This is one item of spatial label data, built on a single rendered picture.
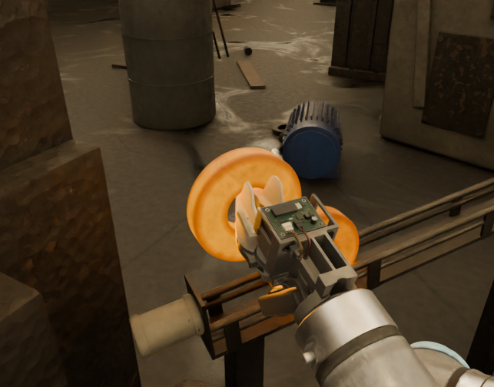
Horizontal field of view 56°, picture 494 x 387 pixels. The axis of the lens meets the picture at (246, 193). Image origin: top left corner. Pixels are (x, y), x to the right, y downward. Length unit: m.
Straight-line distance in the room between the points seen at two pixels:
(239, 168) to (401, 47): 2.32
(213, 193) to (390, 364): 0.28
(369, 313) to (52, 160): 0.46
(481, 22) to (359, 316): 2.31
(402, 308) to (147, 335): 1.23
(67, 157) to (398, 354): 0.49
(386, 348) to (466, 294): 1.47
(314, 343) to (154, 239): 1.62
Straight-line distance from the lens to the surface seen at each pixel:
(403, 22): 2.81
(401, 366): 0.43
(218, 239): 0.60
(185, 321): 0.65
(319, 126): 2.26
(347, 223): 0.70
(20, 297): 0.57
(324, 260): 0.46
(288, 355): 1.52
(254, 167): 0.57
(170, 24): 2.91
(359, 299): 0.45
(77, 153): 0.69
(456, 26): 2.69
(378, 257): 0.75
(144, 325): 0.65
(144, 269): 1.86
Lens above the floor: 1.14
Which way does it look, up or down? 30 degrees down
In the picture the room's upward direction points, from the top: straight up
